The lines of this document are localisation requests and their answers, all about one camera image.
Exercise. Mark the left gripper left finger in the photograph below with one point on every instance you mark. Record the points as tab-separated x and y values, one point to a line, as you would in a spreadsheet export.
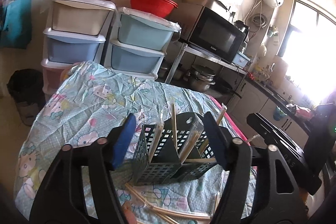
122	143

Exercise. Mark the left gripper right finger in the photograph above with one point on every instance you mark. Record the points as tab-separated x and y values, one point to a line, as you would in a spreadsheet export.
222	160

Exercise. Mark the bamboo chopsticks pair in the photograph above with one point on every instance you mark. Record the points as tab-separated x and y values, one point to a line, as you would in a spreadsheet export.
154	143
174	124
188	145
218	141

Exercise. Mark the dark green perforated utensil holder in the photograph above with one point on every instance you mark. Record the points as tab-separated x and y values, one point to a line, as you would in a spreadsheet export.
165	167

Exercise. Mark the white kitchen cabinet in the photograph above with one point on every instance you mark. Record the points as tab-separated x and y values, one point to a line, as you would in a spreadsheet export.
251	98

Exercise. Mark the pink blanket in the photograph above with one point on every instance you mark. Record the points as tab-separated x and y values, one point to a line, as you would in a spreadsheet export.
229	120

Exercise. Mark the floral light blue tablecloth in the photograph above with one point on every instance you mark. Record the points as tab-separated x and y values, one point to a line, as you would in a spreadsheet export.
65	174

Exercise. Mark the black frying pan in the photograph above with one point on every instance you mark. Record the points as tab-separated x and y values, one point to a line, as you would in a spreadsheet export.
222	89

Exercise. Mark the stacked steel pots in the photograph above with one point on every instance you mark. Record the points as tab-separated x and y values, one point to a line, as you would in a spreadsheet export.
201	78

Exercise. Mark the small steel pot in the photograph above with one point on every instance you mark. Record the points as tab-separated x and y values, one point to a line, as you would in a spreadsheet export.
164	70

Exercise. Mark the blue lower right drawer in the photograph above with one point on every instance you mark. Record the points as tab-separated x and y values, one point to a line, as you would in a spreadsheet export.
134	59

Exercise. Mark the blue drawer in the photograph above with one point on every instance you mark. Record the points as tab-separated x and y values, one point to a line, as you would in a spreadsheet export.
66	47
134	59

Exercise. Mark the light blue plastic box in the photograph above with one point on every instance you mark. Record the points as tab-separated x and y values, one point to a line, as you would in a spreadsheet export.
241	60

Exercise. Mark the metal shelf rack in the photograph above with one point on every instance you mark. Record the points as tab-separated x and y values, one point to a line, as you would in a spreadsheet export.
178	52

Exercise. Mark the bamboo chopsticks on table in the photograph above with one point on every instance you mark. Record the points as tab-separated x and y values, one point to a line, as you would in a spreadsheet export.
168	212
166	218

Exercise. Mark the teal top right drawer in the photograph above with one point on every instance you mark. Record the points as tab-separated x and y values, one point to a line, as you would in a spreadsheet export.
138	28

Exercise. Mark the blue lower left drawer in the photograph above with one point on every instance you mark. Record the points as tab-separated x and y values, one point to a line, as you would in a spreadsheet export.
66	47

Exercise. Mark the black microwave oven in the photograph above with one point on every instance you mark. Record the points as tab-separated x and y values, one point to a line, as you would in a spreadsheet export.
208	30

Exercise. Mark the electric kettle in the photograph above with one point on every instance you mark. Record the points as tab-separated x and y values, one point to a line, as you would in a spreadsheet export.
242	27

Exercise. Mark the red plastic basin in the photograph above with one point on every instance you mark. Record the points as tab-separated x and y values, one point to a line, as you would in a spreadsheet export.
160	8

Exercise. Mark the white top storage drawer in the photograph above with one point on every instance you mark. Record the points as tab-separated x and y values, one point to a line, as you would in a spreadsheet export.
80	16

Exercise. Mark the teal hanging bag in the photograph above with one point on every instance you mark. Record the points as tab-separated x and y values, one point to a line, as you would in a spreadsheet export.
16	25

